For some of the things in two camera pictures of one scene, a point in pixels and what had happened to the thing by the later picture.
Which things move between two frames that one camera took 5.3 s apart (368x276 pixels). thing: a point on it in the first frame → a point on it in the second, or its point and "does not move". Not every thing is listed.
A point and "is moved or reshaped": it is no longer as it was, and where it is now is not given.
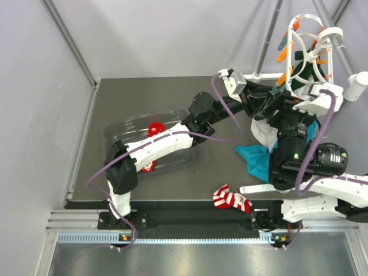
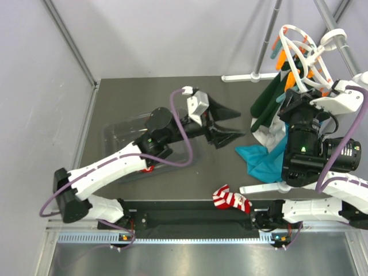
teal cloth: [257, 157] does not move
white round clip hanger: [307, 50] is moved or reshaped
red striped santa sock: [223, 199] does not move
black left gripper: [256, 97] → [214, 135]
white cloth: [267, 134] does not move
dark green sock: [309, 73] → [265, 107]
